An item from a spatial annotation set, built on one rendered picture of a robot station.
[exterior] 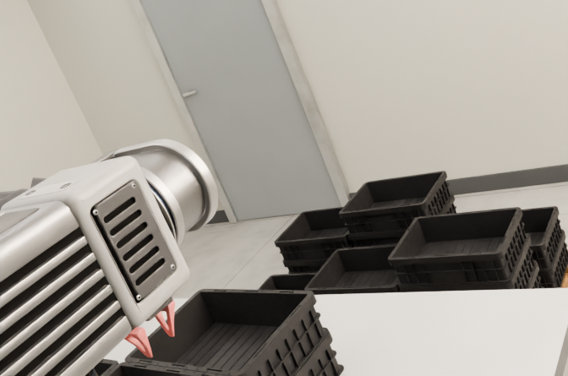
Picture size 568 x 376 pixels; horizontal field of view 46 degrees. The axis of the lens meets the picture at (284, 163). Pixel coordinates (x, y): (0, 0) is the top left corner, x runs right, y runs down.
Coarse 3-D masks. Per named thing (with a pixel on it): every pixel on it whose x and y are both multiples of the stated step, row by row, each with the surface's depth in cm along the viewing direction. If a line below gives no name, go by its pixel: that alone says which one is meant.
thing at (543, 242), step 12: (528, 216) 270; (540, 216) 268; (552, 216) 258; (528, 228) 273; (540, 228) 270; (552, 228) 252; (540, 240) 265; (552, 240) 252; (564, 240) 263; (540, 252) 244; (552, 252) 250; (564, 252) 263; (540, 264) 246; (552, 264) 246; (564, 264) 262; (540, 276) 247; (552, 276) 247; (564, 276) 256
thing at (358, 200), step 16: (416, 176) 288; (432, 176) 284; (368, 192) 302; (384, 192) 300; (400, 192) 296; (416, 192) 292; (432, 192) 266; (448, 192) 281; (352, 208) 290; (368, 208) 300; (384, 208) 269; (400, 208) 265; (416, 208) 261; (432, 208) 266; (448, 208) 277; (352, 224) 281; (368, 224) 277; (384, 224) 273; (400, 224) 270; (352, 240) 284; (368, 240) 282; (384, 240) 277
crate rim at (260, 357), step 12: (192, 300) 176; (312, 300) 153; (180, 312) 172; (300, 312) 150; (288, 324) 146; (276, 336) 143; (264, 348) 140; (276, 348) 142; (132, 360) 157; (144, 360) 155; (252, 360) 137; (264, 360) 139; (204, 372) 140; (216, 372) 138; (228, 372) 137; (240, 372) 135; (252, 372) 136
